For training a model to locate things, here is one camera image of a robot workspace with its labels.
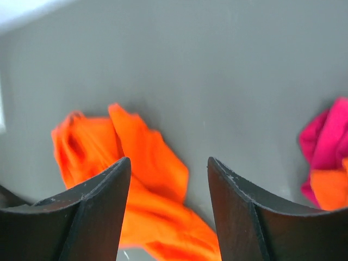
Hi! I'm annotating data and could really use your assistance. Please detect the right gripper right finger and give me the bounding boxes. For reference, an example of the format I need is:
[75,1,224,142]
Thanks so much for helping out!
[207,157,347,260]

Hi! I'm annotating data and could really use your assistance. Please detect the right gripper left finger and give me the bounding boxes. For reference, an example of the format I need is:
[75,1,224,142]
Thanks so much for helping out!
[1,157,131,260]

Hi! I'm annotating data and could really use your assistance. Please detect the magenta t shirt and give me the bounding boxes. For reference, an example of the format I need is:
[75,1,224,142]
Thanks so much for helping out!
[299,97,347,208]

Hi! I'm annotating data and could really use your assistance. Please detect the folded orange t shirt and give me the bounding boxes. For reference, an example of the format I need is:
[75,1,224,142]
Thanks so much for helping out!
[310,158,347,210]

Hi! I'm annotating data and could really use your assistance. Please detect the orange t shirt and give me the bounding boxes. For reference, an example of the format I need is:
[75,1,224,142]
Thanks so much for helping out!
[52,103,221,260]
[310,158,347,210]

